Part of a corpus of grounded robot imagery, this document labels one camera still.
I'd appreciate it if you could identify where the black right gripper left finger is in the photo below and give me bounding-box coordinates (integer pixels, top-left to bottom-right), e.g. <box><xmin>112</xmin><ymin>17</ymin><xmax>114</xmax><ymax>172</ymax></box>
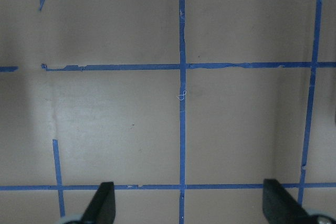
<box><xmin>80</xmin><ymin>182</ymin><xmax>116</xmax><ymax>224</ymax></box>

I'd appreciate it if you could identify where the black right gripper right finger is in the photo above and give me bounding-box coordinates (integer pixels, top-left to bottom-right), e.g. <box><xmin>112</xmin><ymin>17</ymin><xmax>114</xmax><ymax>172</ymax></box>
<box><xmin>262</xmin><ymin>179</ymin><xmax>312</xmax><ymax>224</ymax></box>

